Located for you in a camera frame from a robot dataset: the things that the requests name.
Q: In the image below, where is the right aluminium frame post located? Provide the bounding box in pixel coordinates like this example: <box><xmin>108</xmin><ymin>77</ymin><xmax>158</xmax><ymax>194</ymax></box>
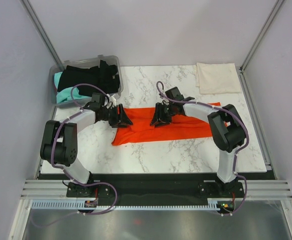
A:
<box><xmin>239</xmin><ymin>0</ymin><xmax>286</xmax><ymax>73</ymax></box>

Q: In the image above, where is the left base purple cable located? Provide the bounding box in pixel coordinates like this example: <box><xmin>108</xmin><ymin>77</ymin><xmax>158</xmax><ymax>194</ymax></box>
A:
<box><xmin>68</xmin><ymin>182</ymin><xmax>118</xmax><ymax>217</ymax></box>

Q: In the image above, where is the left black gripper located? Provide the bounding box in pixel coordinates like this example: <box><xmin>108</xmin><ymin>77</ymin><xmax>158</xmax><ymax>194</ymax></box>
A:
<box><xmin>100</xmin><ymin>104</ymin><xmax>132</xmax><ymax>129</ymax></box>

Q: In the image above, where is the clear plastic storage bin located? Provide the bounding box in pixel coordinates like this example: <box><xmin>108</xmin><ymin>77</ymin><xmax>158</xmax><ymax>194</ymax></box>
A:
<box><xmin>49</xmin><ymin>55</ymin><xmax>124</xmax><ymax>108</ymax></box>

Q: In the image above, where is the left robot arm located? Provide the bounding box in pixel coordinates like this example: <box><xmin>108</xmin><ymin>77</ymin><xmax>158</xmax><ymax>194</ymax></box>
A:
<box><xmin>40</xmin><ymin>93</ymin><xmax>133</xmax><ymax>197</ymax></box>

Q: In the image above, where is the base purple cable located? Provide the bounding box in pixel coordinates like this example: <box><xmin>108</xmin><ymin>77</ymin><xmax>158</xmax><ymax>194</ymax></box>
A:
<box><xmin>215</xmin><ymin>174</ymin><xmax>248</xmax><ymax>218</ymax></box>
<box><xmin>68</xmin><ymin>182</ymin><xmax>118</xmax><ymax>217</ymax></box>

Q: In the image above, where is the cream folded cloth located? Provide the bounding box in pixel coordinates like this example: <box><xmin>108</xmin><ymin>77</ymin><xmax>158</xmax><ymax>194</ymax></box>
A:
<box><xmin>196</xmin><ymin>62</ymin><xmax>241</xmax><ymax>95</ymax></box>

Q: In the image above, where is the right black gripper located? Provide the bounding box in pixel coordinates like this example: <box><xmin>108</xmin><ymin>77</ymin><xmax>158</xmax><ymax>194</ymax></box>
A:
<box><xmin>150</xmin><ymin>102</ymin><xmax>176</xmax><ymax>128</ymax></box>

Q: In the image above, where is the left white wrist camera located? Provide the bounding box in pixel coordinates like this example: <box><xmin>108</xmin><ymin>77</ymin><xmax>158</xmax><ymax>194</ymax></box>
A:
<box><xmin>109</xmin><ymin>96</ymin><xmax>117</xmax><ymax>106</ymax></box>

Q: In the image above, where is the aluminium frame post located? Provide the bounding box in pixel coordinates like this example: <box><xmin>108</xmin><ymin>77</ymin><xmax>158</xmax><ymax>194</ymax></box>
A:
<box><xmin>239</xmin><ymin>0</ymin><xmax>286</xmax><ymax>73</ymax></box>
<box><xmin>20</xmin><ymin>0</ymin><xmax>65</xmax><ymax>70</ymax></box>

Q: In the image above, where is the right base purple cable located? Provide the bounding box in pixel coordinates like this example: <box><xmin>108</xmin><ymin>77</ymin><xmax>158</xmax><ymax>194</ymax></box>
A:
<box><xmin>215</xmin><ymin>174</ymin><xmax>248</xmax><ymax>218</ymax></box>

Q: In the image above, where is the teal garment in bin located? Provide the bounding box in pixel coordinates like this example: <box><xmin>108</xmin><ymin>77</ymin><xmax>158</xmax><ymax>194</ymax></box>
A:
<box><xmin>54</xmin><ymin>72</ymin><xmax>86</xmax><ymax>104</ymax></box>

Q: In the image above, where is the orange t-shirt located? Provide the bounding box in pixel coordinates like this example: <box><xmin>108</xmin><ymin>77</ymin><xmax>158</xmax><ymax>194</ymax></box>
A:
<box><xmin>112</xmin><ymin>107</ymin><xmax>212</xmax><ymax>146</ymax></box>

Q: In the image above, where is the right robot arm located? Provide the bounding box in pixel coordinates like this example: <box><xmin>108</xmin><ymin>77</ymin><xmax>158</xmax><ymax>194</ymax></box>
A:
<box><xmin>150</xmin><ymin>81</ymin><xmax>249</xmax><ymax>197</ymax></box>

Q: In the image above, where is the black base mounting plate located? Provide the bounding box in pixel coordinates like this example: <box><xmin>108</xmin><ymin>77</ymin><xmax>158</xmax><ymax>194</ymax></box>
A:
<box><xmin>39</xmin><ymin>170</ymin><xmax>275</xmax><ymax>205</ymax></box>

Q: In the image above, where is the black garment in bin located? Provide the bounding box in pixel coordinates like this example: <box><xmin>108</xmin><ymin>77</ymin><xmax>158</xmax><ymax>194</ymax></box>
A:
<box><xmin>58</xmin><ymin>60</ymin><xmax>121</xmax><ymax>94</ymax></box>

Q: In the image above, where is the white slotted cable duct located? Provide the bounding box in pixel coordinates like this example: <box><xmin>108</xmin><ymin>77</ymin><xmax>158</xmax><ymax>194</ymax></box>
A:
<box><xmin>30</xmin><ymin>198</ymin><xmax>244</xmax><ymax>211</ymax></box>

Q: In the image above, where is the left aluminium frame post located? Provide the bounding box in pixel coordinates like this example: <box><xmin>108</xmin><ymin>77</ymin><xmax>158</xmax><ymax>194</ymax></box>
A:
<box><xmin>20</xmin><ymin>0</ymin><xmax>65</xmax><ymax>70</ymax></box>

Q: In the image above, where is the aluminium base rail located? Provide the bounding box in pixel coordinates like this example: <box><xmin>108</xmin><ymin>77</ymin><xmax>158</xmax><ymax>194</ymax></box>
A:
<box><xmin>21</xmin><ymin>180</ymin><xmax>292</xmax><ymax>201</ymax></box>

